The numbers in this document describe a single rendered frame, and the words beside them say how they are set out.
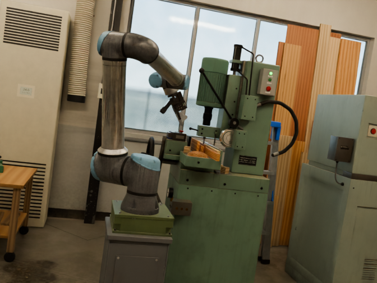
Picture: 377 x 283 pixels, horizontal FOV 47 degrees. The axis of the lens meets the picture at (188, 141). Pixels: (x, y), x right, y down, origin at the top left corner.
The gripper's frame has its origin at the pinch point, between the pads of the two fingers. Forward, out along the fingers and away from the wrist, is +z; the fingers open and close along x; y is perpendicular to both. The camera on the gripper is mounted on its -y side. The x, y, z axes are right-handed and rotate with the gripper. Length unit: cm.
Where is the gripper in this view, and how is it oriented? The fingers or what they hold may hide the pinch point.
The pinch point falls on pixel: (180, 124)
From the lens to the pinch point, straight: 270.2
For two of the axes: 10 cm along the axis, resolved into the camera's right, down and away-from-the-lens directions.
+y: 9.2, -3.8, 1.2
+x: -1.7, -1.0, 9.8
